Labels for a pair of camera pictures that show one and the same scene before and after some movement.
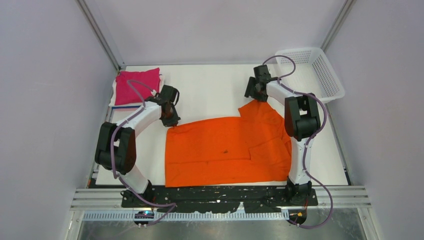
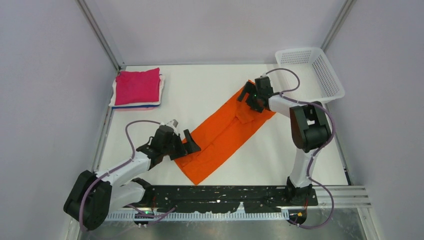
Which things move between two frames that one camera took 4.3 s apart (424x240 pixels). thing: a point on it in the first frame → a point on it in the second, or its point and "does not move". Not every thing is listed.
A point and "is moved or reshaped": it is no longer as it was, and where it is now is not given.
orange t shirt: [253, 147] is moved or reshaped
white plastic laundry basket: [309, 70] does not move
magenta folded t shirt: [124, 95] does not move
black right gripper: [249, 92] → [249, 88]
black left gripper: [173, 121] → [189, 147]
